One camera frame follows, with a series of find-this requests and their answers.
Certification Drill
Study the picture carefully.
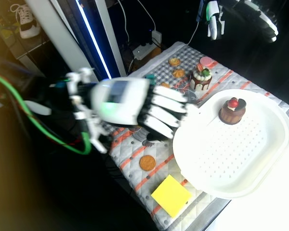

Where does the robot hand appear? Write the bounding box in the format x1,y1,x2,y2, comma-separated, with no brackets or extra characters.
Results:
206,0,279,44
90,77,200,142

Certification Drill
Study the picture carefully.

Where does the white cream cake chocolate drip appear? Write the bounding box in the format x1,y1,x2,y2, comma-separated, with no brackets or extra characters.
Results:
189,64,212,92

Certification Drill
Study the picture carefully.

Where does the brown chocolate cake with cherry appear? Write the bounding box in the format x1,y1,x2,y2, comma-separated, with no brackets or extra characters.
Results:
218,97,247,125

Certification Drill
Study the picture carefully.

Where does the white perforated plastic tray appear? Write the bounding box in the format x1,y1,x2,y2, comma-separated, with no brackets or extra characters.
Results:
172,89,289,200

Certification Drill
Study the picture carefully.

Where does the grey quilt with bear print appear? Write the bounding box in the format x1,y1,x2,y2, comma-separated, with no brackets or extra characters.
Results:
103,41,289,231

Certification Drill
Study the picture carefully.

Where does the pink sandwich cookie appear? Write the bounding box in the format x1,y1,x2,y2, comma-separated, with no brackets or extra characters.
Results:
199,57,214,67

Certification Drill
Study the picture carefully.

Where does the white plug adapter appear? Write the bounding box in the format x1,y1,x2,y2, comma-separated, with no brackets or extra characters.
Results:
151,30,162,44

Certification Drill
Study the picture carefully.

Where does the round tan biscuit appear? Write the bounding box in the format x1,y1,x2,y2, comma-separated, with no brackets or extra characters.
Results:
139,155,157,172

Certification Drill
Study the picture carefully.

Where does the white power strip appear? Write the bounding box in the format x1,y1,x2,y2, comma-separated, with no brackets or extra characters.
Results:
132,42,155,61

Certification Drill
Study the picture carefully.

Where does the yellow block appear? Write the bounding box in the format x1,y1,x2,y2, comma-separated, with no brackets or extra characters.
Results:
151,174,193,212

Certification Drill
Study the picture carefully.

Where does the white sneaker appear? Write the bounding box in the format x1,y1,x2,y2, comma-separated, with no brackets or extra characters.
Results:
10,3,41,39

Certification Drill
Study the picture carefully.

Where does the green cable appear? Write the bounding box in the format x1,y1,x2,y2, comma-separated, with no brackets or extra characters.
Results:
0,69,92,156

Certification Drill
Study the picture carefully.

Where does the ring-shaped butter cookie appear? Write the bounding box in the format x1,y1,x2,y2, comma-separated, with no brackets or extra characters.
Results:
168,57,182,67

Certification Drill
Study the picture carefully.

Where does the white and blue lit post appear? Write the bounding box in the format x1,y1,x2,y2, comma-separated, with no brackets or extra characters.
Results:
25,0,127,81

